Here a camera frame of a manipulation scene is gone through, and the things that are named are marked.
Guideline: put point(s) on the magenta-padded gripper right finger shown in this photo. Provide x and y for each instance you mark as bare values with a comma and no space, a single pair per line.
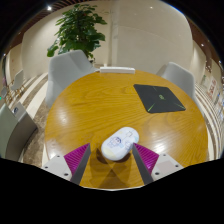
148,159

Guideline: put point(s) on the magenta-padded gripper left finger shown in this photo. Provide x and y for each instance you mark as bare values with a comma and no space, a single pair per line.
76,159

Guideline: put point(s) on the white cartoon-print computer mouse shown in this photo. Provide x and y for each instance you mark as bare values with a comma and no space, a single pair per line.
119,144

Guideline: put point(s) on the black green-striped mouse pad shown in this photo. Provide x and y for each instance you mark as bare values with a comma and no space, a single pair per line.
158,98

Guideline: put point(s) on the grey shell chair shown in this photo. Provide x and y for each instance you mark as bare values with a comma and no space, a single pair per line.
13,133
180,79
66,73

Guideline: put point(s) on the white red standing banner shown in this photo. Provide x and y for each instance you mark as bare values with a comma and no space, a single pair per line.
212,88

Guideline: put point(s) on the small grey chair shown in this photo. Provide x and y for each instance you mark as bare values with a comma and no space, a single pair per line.
17,81

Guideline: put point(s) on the large green potted plant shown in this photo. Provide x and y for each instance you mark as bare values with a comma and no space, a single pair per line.
77,30

